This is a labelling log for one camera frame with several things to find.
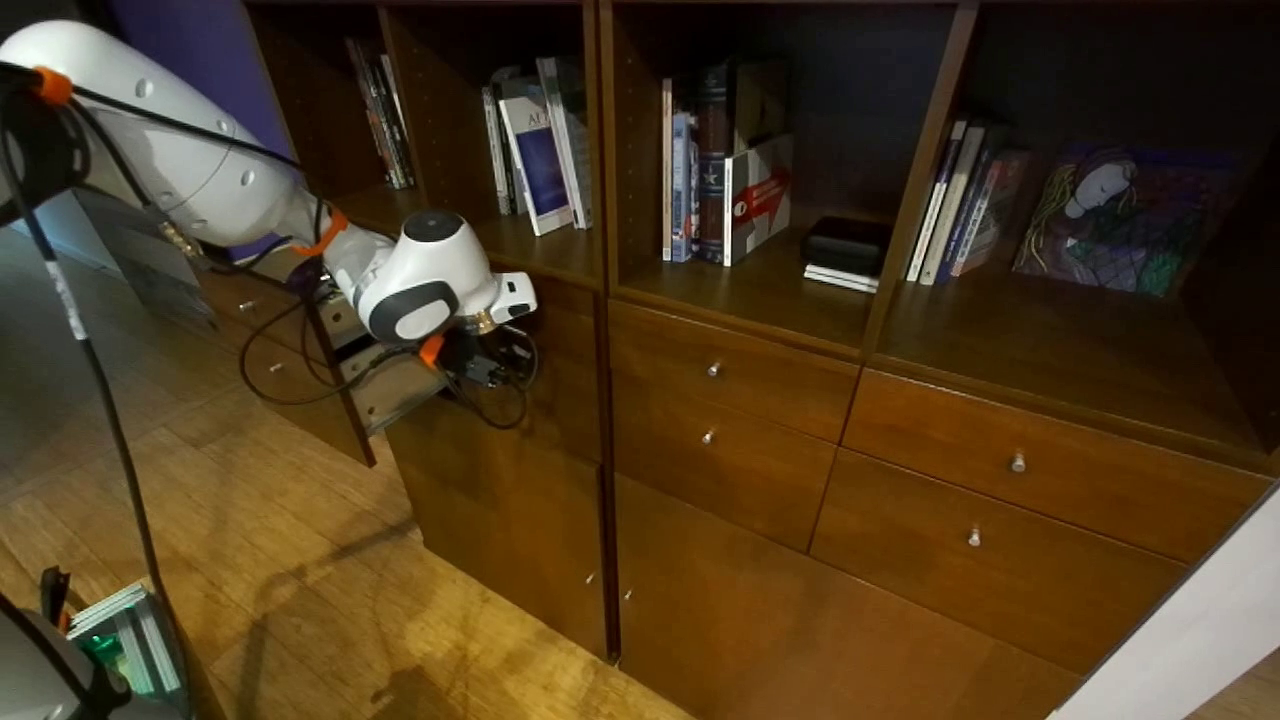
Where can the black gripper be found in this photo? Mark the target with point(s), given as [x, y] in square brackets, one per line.
[484, 358]

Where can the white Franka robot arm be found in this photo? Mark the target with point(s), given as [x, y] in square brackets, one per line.
[162, 135]

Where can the wooden drawer holding bowls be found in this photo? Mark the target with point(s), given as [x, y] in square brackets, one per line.
[244, 305]

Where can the wide wooden drawer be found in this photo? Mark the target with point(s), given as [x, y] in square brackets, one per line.
[1025, 575]
[1093, 480]

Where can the wooden cabinet door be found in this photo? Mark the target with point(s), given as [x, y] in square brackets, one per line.
[801, 635]
[513, 526]

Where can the thin white book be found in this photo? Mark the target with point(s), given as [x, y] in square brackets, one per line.
[496, 153]

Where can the brown wooden shelf cabinet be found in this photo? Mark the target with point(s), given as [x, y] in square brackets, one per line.
[601, 163]

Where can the books on left shelf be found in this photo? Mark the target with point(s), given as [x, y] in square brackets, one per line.
[385, 122]

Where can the pale blue book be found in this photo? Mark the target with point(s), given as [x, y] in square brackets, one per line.
[684, 187]

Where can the thin grey-green book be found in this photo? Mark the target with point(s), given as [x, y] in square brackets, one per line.
[398, 106]

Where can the dark tall book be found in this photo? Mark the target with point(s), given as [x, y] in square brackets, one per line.
[714, 163]

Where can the flat white book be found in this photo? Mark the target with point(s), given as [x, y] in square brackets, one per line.
[840, 276]

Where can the black box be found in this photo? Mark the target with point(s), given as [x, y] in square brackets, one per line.
[849, 241]

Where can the green and white box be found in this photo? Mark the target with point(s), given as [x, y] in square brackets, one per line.
[125, 640]

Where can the white slanted book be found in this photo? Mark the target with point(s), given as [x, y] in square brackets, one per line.
[956, 203]
[934, 203]

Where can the dark slanted book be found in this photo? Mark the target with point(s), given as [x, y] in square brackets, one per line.
[988, 216]

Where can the grey rounded device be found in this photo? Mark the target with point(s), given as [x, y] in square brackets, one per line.
[26, 681]

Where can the blue grey object on shelf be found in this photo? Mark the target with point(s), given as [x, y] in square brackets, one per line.
[1121, 226]

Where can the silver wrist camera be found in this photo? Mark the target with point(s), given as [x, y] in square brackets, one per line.
[513, 294]

